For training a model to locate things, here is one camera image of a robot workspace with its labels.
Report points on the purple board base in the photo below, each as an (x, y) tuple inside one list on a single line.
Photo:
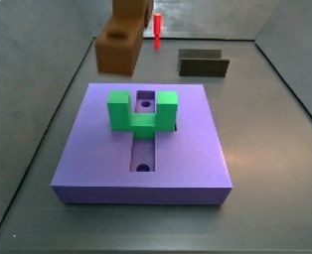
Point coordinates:
[(178, 168)]

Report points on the red hexagonal peg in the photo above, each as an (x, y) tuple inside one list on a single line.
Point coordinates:
[(157, 17)]

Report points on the black angle bracket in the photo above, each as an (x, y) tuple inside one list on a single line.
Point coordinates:
[(203, 63)]

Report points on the green U-shaped block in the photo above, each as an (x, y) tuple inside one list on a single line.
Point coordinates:
[(157, 115)]

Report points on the brown T-shaped block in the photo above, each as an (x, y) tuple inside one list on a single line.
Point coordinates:
[(120, 41)]

